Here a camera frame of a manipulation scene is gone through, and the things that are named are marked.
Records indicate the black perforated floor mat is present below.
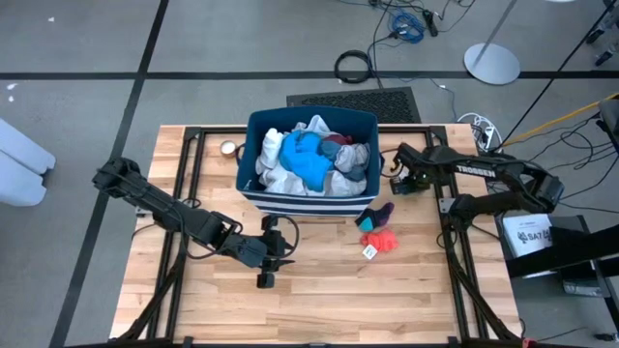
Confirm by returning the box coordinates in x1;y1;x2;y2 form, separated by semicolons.
286;86;423;125

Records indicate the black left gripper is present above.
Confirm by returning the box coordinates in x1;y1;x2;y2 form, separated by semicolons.
234;216;296;290

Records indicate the white floor object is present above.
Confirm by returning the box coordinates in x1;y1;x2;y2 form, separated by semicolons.
0;118;57;208

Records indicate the white cable bundle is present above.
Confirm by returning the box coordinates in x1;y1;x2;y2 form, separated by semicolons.
457;111;505;154

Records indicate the teal blue shirt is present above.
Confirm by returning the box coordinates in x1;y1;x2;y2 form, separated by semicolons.
279;130;336;192

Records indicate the grey round stand base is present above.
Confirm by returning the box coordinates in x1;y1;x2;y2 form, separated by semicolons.
462;0;522;87

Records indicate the coral pink sock pair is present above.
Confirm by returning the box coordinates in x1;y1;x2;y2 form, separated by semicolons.
360;228;401;261

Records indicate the coiled blue cable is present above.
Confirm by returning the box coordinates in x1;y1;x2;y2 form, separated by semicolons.
388;10;427;45

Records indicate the grey purple-striped sock pair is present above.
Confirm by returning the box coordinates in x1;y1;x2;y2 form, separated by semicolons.
335;143;371;175

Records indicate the white printed box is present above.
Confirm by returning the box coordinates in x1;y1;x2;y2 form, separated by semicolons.
500;212;555;259

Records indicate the white button shirt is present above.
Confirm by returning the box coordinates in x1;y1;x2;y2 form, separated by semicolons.
254;114;369;197

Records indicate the navy white striped fabric basket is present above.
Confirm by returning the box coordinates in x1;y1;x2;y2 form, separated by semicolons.
235;105;385;218

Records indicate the black metal table frame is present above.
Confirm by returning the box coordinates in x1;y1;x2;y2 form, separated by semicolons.
115;124;521;348

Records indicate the black power brick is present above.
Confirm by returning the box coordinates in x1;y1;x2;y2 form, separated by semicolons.
422;8;439;38

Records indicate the yellow pole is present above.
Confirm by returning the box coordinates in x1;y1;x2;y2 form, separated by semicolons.
502;91;619;147

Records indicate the thin black stand pole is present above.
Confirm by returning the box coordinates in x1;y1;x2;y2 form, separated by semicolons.
497;3;619;152

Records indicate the coiled black cable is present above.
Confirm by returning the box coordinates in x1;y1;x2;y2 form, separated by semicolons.
334;49;374;85

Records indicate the black cart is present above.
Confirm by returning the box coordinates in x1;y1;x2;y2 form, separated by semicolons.
505;215;619;299

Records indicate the teal purple black sock pair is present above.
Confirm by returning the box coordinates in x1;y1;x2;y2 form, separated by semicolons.
354;201;397;234

